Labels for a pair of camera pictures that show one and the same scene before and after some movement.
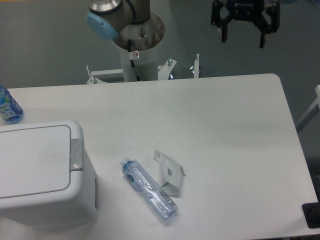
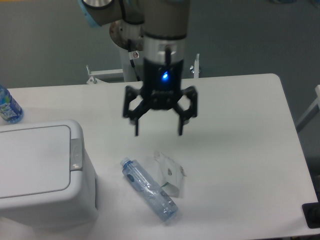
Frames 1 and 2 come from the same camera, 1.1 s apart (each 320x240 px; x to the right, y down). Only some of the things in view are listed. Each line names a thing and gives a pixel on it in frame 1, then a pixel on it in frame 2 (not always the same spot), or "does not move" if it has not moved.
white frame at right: (312, 112) does not move
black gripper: (247, 10) → (162, 88)
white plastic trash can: (47, 179) does not move
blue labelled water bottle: (10, 111) does not move
